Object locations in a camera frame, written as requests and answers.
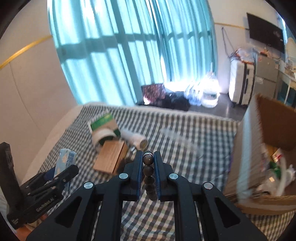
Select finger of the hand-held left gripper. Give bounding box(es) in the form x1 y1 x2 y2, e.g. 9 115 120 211
20 170 56 186
29 164 79 195

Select white suitcase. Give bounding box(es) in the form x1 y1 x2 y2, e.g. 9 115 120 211
228 59 256 108

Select brown cardboard box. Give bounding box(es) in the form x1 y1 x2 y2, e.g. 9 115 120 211
223 93 296 216

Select grey mini fridge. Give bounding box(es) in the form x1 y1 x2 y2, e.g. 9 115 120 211
255 56 281 98

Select clear plastic bag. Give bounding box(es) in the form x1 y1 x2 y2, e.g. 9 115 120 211
233 47 257 64

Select pack of water bottles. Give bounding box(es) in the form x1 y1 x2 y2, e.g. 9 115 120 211
184 81 205 106

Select translucent white comb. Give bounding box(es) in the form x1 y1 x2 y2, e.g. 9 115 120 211
159 127 204 158

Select checkered cloth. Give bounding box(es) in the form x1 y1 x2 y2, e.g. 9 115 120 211
37 104 296 241

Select white tape roll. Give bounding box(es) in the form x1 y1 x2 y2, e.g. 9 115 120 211
91 128 116 152

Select white plug adapter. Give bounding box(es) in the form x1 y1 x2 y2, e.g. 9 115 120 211
120 130 148 150

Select white dressing table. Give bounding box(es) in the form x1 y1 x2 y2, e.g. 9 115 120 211
277 60 296 105

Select polka dot bag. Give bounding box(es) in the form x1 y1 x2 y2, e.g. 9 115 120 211
141 84 167 105

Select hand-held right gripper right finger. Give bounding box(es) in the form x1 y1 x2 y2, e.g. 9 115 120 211
154 151 269 241

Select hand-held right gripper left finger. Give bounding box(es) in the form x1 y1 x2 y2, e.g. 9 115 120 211
25 151 144 241

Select blue white packet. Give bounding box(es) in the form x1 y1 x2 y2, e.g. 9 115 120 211
54 148 78 176

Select brown bead bracelet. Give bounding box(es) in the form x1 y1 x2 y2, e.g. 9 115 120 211
143 151 158 201

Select clear water bottles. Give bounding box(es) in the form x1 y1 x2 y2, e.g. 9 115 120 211
201 72 220 108

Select white oval mirror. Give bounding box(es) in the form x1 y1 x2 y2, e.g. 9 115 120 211
285 37 296 61

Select tan box with red side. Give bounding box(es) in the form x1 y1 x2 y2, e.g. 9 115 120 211
94 140 129 175

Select black wall television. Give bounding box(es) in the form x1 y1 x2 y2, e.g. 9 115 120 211
246 13 285 54

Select teal curtains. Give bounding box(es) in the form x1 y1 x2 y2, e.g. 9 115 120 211
47 0 218 106

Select green and white box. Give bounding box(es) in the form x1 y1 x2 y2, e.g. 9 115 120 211
88 113 121 139

